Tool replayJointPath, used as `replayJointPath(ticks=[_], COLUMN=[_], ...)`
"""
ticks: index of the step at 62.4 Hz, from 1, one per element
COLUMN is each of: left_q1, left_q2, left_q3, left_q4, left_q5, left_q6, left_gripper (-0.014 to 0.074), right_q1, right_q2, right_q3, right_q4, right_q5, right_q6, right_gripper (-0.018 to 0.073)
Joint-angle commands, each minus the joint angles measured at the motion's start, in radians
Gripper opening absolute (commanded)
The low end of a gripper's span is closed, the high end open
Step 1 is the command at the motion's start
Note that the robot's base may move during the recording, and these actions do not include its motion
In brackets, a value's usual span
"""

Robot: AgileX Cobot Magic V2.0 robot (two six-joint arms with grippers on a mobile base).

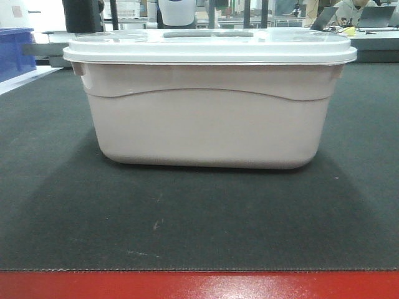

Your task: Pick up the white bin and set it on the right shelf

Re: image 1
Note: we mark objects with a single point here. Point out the blue bin at left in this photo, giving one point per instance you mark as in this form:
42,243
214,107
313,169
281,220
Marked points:
13,62

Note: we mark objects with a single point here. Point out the dark grey table mat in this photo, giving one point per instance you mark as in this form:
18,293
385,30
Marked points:
65,206

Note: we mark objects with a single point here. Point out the open grey laptop left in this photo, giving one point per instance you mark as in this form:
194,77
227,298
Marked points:
324,18

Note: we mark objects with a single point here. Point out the open grey laptop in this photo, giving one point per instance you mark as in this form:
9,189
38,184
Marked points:
324,18
375,17

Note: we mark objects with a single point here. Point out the seated person grey hoodie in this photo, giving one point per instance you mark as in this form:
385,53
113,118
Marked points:
349,12

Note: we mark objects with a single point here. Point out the open grey laptop right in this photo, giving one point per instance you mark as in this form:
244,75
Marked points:
375,17

